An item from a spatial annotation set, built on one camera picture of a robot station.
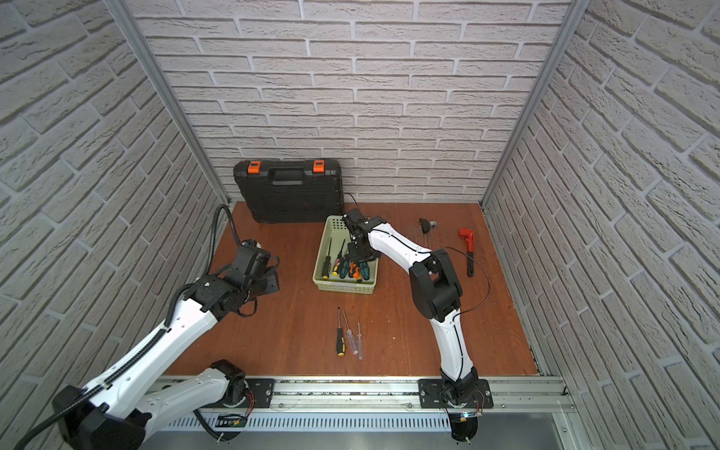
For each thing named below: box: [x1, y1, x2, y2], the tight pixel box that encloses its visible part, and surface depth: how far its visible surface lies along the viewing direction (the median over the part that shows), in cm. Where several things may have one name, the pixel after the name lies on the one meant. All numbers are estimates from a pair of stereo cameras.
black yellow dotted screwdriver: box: [322, 237, 332, 280], surface depth 97 cm
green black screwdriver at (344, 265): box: [339, 253, 350, 280], surface depth 99 cm
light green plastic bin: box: [312, 214, 379, 295], surface depth 97 cm
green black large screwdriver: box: [359, 260, 371, 281], surface depth 91 cm
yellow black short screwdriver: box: [336, 306, 346, 358], surface depth 83 cm
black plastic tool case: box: [233, 159, 345, 224], surface depth 97 cm
